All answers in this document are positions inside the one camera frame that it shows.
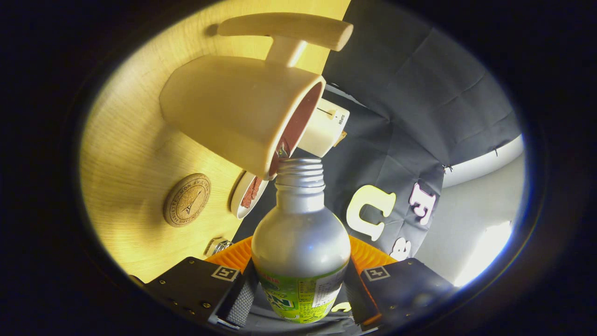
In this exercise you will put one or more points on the white oval plate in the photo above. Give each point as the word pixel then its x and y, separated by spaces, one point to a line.
pixel 238 200

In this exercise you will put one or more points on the reddish brown meat slice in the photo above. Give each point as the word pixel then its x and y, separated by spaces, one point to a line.
pixel 252 191

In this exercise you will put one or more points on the white toaster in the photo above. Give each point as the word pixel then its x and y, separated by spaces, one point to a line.
pixel 322 130

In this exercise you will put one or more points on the toast slice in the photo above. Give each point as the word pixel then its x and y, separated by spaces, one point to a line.
pixel 340 138

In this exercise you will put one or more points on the round cork coaster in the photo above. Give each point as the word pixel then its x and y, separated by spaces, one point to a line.
pixel 186 200

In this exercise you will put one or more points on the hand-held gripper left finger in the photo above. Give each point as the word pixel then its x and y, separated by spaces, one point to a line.
pixel 240 301

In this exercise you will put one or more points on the black backdrop cloth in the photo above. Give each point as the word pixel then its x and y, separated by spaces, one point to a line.
pixel 396 116

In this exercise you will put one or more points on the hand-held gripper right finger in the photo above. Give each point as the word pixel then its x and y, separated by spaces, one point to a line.
pixel 361 298

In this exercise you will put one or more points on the wooden table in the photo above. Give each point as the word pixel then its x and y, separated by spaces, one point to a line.
pixel 130 163

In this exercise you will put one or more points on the silver bottle with green label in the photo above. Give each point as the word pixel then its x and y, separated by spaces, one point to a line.
pixel 301 238

